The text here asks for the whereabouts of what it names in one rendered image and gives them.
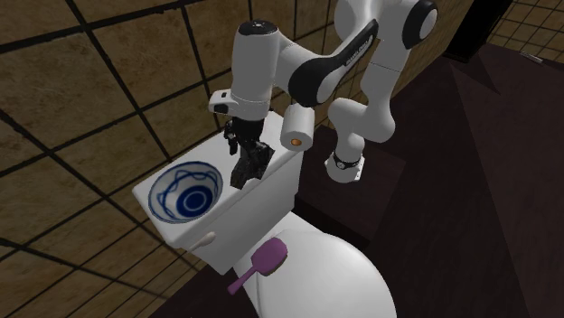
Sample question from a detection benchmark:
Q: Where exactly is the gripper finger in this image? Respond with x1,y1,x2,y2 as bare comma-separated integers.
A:
222,120,240,156
230,140,276,191

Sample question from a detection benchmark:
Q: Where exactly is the blue and white patterned bowl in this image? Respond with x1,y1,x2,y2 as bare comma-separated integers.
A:
147,161,224,225

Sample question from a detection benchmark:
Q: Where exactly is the purple hairbrush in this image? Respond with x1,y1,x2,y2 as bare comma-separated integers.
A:
226,237,289,296

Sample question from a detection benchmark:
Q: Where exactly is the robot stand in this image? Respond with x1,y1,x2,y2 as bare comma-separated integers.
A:
292,125,408,253

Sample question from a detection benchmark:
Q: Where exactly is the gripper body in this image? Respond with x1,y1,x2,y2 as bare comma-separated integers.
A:
232,116,267,147

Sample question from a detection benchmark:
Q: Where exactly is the white toilet paper roll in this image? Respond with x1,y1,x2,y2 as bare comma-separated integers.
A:
279,104,316,153

